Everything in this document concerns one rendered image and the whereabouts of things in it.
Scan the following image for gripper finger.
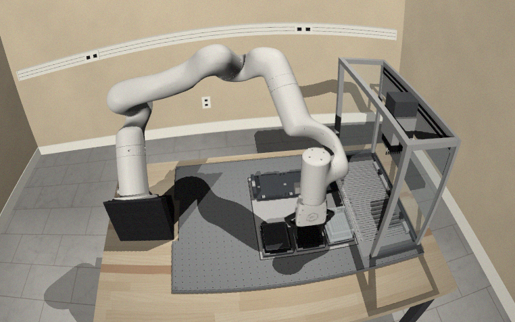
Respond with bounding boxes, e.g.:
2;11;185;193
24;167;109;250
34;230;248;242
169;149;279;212
319;209;335;233
285;212;298;237

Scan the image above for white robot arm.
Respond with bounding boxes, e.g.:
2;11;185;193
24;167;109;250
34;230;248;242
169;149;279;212
106;44;349;206

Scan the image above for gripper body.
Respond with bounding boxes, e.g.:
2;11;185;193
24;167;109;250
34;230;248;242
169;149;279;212
295;198;327;227

